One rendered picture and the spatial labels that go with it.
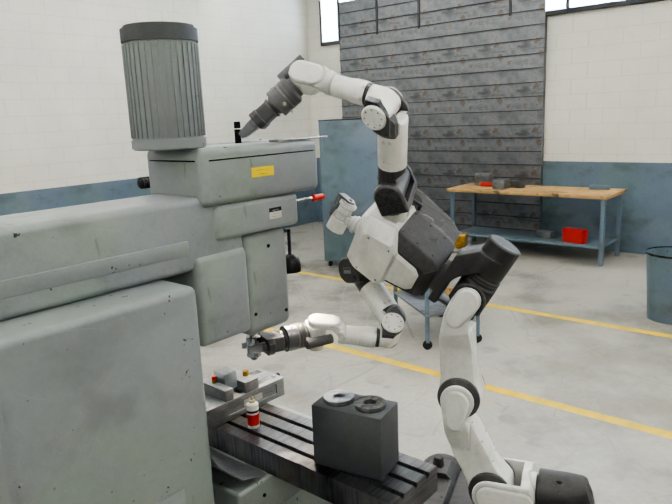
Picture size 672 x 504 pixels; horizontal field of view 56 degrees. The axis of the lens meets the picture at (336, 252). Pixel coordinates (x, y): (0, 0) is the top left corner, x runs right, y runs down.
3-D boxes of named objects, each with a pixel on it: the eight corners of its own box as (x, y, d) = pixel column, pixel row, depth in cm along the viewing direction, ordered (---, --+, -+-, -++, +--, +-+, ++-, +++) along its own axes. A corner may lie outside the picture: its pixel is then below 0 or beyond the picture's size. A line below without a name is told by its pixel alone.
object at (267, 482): (278, 431, 246) (276, 403, 244) (348, 459, 224) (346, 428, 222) (171, 491, 209) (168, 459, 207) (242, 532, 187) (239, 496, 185)
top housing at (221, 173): (264, 185, 221) (261, 138, 218) (321, 188, 204) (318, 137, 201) (148, 203, 186) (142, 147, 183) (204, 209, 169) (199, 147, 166)
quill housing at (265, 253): (250, 311, 219) (244, 220, 212) (294, 322, 206) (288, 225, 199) (207, 326, 204) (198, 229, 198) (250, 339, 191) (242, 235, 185)
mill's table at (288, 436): (178, 387, 262) (176, 369, 261) (437, 490, 183) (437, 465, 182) (129, 408, 245) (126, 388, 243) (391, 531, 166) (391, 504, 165)
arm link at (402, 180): (411, 152, 198) (410, 187, 207) (383, 149, 200) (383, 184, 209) (403, 173, 190) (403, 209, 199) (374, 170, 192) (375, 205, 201)
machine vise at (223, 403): (258, 384, 242) (256, 357, 240) (285, 394, 232) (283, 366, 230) (180, 418, 217) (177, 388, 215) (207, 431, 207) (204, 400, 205)
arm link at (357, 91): (326, 82, 180) (388, 99, 173) (343, 67, 186) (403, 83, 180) (326, 115, 187) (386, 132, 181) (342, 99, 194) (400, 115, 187)
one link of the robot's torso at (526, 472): (538, 491, 226) (539, 458, 224) (534, 525, 208) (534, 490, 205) (480, 482, 234) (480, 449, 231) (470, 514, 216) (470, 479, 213)
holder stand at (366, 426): (333, 444, 196) (331, 384, 191) (399, 460, 185) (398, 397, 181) (313, 463, 185) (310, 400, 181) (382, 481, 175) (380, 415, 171)
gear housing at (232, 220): (248, 218, 216) (245, 189, 214) (300, 223, 200) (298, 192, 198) (165, 234, 191) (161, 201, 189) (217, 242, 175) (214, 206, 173)
